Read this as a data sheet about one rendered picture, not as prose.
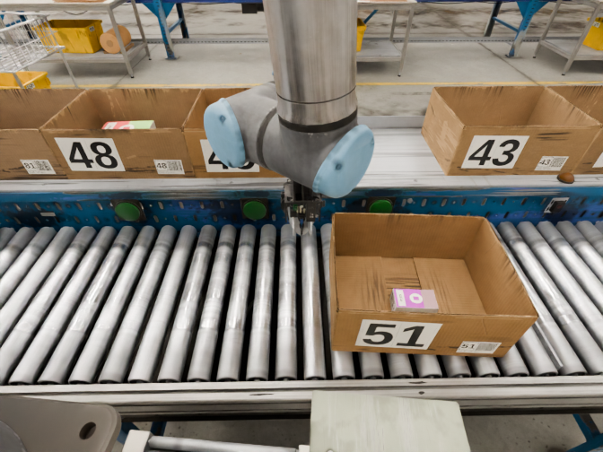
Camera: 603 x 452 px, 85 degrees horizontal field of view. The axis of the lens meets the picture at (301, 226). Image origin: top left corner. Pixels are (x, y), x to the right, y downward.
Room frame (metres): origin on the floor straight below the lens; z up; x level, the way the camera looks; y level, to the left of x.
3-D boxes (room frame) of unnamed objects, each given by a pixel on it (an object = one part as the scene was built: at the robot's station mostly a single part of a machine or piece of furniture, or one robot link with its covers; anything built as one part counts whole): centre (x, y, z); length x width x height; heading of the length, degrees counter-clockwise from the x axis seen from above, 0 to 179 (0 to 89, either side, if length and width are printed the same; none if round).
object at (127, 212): (0.77, 0.54, 0.81); 0.07 x 0.01 x 0.07; 91
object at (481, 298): (0.49, -0.27, 0.83); 0.39 x 0.29 x 0.17; 88
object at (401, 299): (0.46, -0.28, 0.78); 0.10 x 0.06 x 0.05; 87
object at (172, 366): (0.54, 0.30, 0.72); 0.52 x 0.05 x 0.05; 1
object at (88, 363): (0.53, 0.49, 0.72); 0.52 x 0.05 x 0.05; 1
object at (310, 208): (0.53, 0.00, 1.08); 0.09 x 0.08 x 0.12; 2
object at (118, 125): (1.03, 0.59, 0.92); 0.16 x 0.11 x 0.07; 94
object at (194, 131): (1.00, 0.14, 0.96); 0.39 x 0.29 x 0.17; 91
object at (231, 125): (0.45, 0.07, 1.26); 0.12 x 0.12 x 0.09; 49
